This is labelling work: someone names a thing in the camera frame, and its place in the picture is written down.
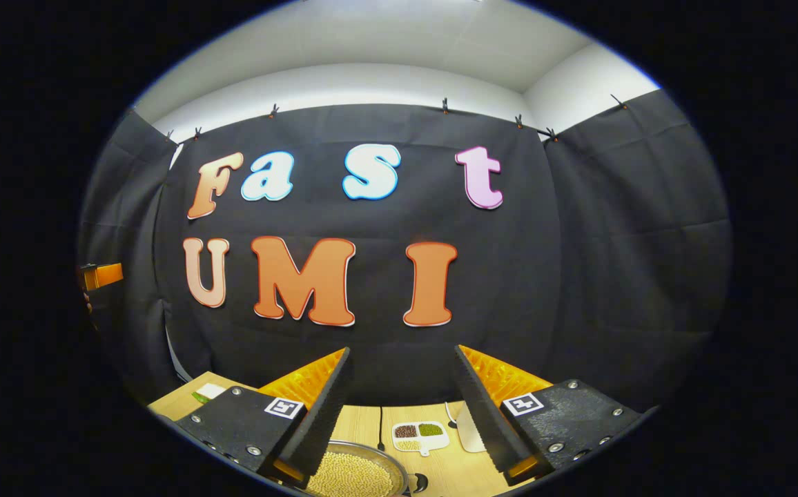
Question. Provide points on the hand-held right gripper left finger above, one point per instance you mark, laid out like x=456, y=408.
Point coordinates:
x=323, y=421

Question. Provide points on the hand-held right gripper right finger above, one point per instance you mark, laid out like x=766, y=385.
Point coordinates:
x=489, y=424

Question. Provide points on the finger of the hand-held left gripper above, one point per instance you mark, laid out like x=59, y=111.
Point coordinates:
x=108, y=275

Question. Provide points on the pile of yellow soybeans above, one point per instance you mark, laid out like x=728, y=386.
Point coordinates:
x=351, y=476

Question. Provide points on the white toaster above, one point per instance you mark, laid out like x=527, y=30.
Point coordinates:
x=471, y=428

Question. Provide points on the white divided bean dish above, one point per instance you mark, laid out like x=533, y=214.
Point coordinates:
x=420, y=436

